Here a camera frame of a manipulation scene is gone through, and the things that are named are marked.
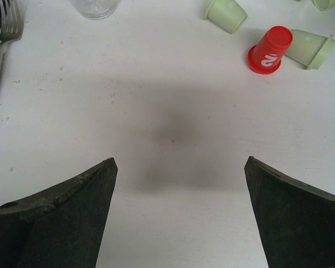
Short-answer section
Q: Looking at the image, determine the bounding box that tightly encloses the metal fork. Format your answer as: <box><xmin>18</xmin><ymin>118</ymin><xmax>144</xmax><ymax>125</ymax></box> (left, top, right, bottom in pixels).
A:
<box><xmin>0</xmin><ymin>0</ymin><xmax>24</xmax><ymax>76</ymax></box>

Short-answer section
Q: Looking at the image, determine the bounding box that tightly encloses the green capsule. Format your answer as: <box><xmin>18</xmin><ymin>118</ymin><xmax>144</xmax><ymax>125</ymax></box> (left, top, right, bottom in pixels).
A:
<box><xmin>204</xmin><ymin>0</ymin><xmax>248</xmax><ymax>34</ymax></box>
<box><xmin>313</xmin><ymin>0</ymin><xmax>335</xmax><ymax>11</ymax></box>
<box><xmin>285</xmin><ymin>28</ymin><xmax>335</xmax><ymax>70</ymax></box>

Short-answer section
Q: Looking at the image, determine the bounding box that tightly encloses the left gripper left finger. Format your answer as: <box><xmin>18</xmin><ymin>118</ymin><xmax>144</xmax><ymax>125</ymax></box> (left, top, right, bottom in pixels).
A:
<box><xmin>0</xmin><ymin>158</ymin><xmax>118</xmax><ymax>267</ymax></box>

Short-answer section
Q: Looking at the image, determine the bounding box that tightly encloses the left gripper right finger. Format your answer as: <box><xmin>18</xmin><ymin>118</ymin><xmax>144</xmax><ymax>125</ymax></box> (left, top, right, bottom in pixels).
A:
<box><xmin>244</xmin><ymin>156</ymin><xmax>335</xmax><ymax>267</ymax></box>

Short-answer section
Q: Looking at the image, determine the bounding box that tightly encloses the red capsule centre upper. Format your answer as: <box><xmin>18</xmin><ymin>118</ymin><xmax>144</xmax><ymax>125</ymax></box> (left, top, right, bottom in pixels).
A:
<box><xmin>247</xmin><ymin>26</ymin><xmax>293</xmax><ymax>75</ymax></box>

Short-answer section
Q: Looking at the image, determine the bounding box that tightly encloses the clear glass near rack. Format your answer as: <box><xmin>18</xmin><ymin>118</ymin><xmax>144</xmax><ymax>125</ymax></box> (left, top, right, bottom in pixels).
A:
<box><xmin>70</xmin><ymin>0</ymin><xmax>119</xmax><ymax>20</ymax></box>

